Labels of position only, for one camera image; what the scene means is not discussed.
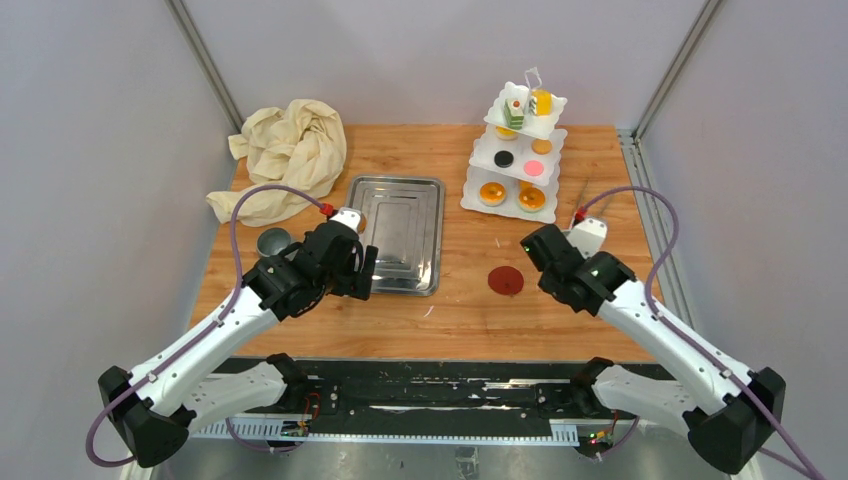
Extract red apple coaster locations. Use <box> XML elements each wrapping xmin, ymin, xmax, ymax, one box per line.
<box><xmin>487</xmin><ymin>266</ymin><xmax>525</xmax><ymax>296</ymax></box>

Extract green layered cake slice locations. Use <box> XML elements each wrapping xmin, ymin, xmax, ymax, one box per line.
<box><xmin>503</xmin><ymin>98</ymin><xmax>525</xmax><ymax>131</ymax></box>

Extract yellow cake slice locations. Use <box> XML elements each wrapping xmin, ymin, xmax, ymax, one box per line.
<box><xmin>528</xmin><ymin>88</ymin><xmax>553</xmax><ymax>116</ymax></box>

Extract stainless steel tray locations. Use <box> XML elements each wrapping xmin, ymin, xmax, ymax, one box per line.
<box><xmin>345</xmin><ymin>174</ymin><xmax>445</xmax><ymax>297</ymax></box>

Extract orange topped tart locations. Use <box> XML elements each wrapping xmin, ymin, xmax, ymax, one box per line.
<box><xmin>478</xmin><ymin>182</ymin><xmax>507</xmax><ymax>207</ymax></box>
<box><xmin>517</xmin><ymin>187</ymin><xmax>547</xmax><ymax>213</ymax></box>

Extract white and metal tongs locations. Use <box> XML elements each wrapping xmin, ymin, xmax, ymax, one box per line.
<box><xmin>568</xmin><ymin>177</ymin><xmax>615</xmax><ymax>228</ymax></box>

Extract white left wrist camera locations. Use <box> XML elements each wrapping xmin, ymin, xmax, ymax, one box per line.
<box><xmin>329</xmin><ymin>207</ymin><xmax>362</xmax><ymax>233</ymax></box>

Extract black sandwich cookie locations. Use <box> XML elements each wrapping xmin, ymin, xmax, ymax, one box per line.
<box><xmin>493</xmin><ymin>150</ymin><xmax>514</xmax><ymax>168</ymax></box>

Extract orange ball fruit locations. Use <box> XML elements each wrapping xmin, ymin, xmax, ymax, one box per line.
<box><xmin>357</xmin><ymin>213</ymin><xmax>367</xmax><ymax>234</ymax></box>

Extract white three-tier dessert stand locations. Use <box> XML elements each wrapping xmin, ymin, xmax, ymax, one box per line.
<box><xmin>460</xmin><ymin>67</ymin><xmax>568</xmax><ymax>224</ymax></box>

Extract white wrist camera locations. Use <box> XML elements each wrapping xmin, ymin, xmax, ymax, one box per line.
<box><xmin>566</xmin><ymin>217</ymin><xmax>608</xmax><ymax>259</ymax></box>
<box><xmin>329</xmin><ymin>207</ymin><xmax>362</xmax><ymax>233</ymax></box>

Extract yellow glazed donut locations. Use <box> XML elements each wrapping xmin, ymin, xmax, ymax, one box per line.
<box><xmin>495</xmin><ymin>127</ymin><xmax>518</xmax><ymax>141</ymax></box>

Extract pink sandwich cookie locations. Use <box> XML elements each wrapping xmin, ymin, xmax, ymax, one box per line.
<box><xmin>523</xmin><ymin>160</ymin><xmax>545</xmax><ymax>177</ymax></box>

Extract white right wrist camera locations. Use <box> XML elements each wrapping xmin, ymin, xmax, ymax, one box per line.
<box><xmin>566</xmin><ymin>217</ymin><xmax>608</xmax><ymax>259</ymax></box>

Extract grey metal cup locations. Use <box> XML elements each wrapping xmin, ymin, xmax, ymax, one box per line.
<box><xmin>256</xmin><ymin>227</ymin><xmax>292</xmax><ymax>258</ymax></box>

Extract cream crumpled cloth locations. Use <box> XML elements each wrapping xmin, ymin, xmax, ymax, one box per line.
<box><xmin>206</xmin><ymin>99</ymin><xmax>347</xmax><ymax>227</ymax></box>

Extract yellow round biscuit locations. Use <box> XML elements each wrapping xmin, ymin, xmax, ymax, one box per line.
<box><xmin>531</xmin><ymin>139</ymin><xmax>552</xmax><ymax>155</ymax></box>

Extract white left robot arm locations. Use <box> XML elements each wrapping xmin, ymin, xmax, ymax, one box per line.
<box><xmin>97</xmin><ymin>208</ymin><xmax>378</xmax><ymax>468</ymax></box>

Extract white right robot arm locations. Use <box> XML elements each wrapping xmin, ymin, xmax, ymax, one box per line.
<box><xmin>520</xmin><ymin>220</ymin><xmax>786</xmax><ymax>475</ymax></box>

